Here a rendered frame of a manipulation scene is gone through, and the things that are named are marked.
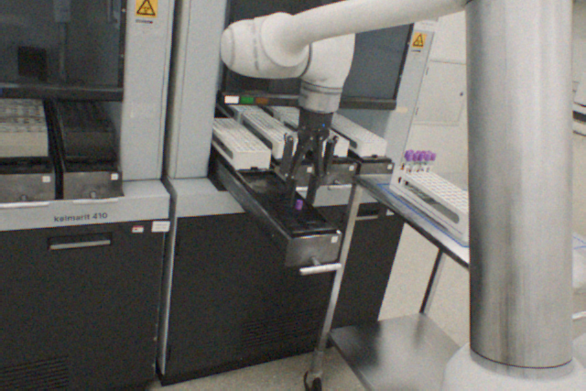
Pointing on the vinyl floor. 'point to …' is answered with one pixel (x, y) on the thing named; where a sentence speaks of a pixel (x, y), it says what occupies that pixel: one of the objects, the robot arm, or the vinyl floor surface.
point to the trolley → (428, 374)
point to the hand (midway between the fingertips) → (301, 190)
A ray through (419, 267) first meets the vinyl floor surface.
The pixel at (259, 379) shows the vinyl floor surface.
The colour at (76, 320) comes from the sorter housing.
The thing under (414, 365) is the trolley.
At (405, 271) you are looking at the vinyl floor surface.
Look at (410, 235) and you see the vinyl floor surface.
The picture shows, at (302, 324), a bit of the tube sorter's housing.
